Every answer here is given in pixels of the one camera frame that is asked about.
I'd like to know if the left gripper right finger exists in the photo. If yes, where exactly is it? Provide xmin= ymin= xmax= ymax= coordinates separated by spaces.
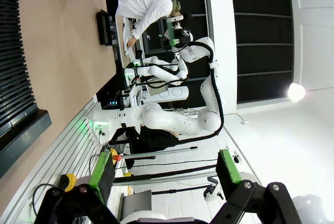
xmin=208 ymin=148 xmax=306 ymax=224

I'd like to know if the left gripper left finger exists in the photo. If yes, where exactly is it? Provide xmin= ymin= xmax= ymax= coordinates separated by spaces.
xmin=33 ymin=150 xmax=121 ymax=224

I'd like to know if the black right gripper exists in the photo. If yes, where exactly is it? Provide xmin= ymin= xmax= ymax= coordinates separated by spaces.
xmin=165 ymin=19 xmax=194 ymax=48

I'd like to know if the black slotted PCB rack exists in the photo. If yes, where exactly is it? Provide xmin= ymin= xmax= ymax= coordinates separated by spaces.
xmin=0 ymin=0 xmax=53 ymax=178

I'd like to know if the red emergency stop button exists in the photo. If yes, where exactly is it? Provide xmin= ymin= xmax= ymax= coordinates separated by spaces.
xmin=109 ymin=148 xmax=123 ymax=163

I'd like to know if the white black clamp gadget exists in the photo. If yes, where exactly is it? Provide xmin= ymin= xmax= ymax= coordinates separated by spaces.
xmin=203 ymin=176 xmax=225 ymax=202

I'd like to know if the person in white coat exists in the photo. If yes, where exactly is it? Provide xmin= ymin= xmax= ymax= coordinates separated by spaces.
xmin=115 ymin=0 xmax=183 ymax=48

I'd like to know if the brown background table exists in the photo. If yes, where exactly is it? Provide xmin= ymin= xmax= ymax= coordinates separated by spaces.
xmin=115 ymin=15 xmax=137 ymax=68

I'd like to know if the white cylindrical device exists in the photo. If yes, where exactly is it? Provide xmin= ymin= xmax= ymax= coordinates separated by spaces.
xmin=146 ymin=85 xmax=189 ymax=102

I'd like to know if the long black bar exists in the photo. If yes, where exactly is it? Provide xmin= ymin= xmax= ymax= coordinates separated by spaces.
xmin=113 ymin=165 xmax=220 ymax=186

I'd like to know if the black shallow plastic tray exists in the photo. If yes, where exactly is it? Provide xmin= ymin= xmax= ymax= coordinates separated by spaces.
xmin=96 ymin=9 xmax=113 ymax=46

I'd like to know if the round bright lamp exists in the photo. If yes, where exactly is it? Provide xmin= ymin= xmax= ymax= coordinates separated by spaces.
xmin=287 ymin=81 xmax=307 ymax=103

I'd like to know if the aluminium profile table frame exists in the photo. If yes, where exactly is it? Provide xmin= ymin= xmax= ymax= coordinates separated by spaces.
xmin=0 ymin=95 xmax=106 ymax=224

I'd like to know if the thin black pendant cable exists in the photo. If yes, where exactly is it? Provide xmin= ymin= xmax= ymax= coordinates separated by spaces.
xmin=32 ymin=183 xmax=57 ymax=217

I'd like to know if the black right arm hose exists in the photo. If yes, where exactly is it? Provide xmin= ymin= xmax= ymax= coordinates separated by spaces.
xmin=180 ymin=40 xmax=225 ymax=143

